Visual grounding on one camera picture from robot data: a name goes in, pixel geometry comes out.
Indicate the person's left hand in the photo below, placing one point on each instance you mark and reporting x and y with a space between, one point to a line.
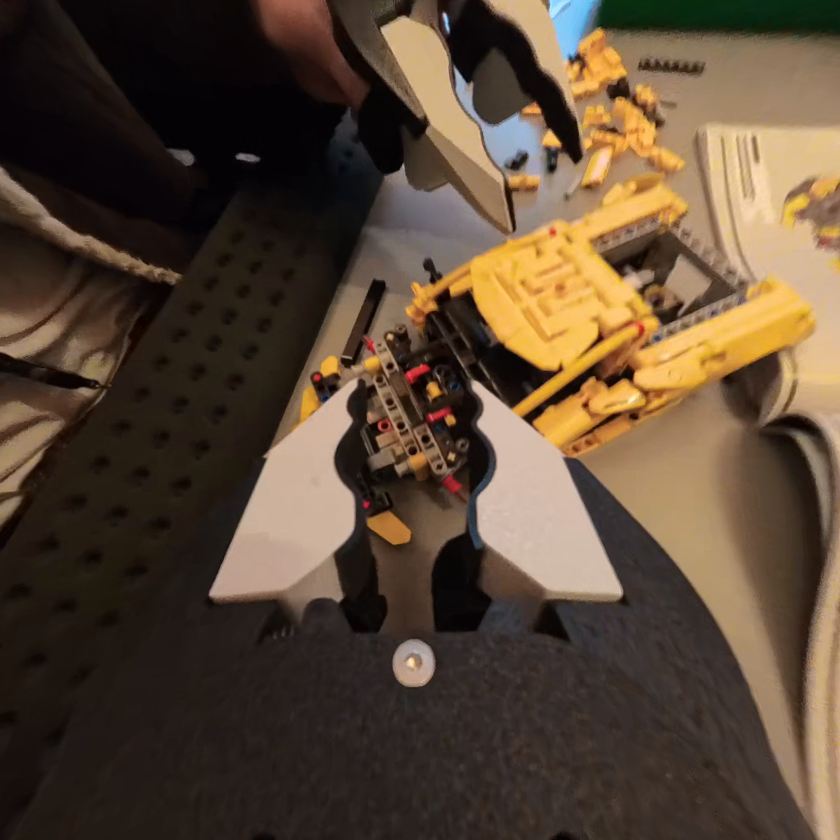
302 46

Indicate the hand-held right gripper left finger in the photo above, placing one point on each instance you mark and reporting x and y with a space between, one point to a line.
289 525

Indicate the green storage bin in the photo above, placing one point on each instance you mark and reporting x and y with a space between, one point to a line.
722 13

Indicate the person's left forearm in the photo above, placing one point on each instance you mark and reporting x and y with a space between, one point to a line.
229 79

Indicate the yellow brick car model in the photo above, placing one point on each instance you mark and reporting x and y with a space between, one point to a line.
558 295

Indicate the grey desk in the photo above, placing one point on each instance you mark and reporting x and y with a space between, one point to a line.
656 525

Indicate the yellow curved brick piece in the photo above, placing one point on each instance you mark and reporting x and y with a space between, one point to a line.
390 528

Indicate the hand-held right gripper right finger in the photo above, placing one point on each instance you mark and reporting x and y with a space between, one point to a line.
544 525

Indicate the instruction booklet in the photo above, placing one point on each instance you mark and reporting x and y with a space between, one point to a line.
741 197

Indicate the person's pale trousers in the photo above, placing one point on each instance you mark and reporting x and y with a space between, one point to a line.
52 315

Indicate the person's dark jacket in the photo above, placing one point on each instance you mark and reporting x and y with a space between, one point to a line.
52 98

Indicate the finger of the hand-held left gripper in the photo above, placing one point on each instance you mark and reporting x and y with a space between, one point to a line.
538 39
433 85

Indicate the pile of yellow brick pieces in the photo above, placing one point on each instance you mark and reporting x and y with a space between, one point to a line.
623 124

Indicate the long black beam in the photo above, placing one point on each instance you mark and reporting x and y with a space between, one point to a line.
364 321

